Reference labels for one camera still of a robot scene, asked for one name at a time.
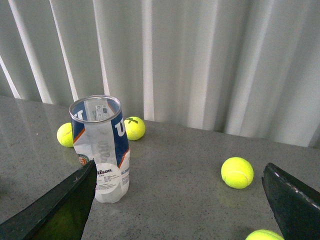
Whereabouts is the middle yellow tennis ball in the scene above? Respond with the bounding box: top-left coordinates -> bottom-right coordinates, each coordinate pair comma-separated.
56,122 -> 73,148

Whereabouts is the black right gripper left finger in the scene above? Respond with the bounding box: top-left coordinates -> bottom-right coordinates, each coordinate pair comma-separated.
0,160 -> 97,240

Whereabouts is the white pleated curtain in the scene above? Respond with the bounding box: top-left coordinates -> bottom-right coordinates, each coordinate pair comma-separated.
0,0 -> 320,148

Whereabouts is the near-right yellow tennis ball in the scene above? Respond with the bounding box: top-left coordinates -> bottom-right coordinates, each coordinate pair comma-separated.
245,229 -> 284,240

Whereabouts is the right yellow tennis ball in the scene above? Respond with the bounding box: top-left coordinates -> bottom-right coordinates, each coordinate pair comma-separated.
221,157 -> 254,190

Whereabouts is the far Wilson tennis ball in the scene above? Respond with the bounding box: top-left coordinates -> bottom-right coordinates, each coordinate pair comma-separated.
124,116 -> 146,141

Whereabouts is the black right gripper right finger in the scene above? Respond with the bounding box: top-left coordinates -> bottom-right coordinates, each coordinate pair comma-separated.
261,162 -> 320,240

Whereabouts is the clear Wilson tennis can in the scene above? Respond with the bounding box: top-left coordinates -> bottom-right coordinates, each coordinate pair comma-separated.
69,95 -> 131,203

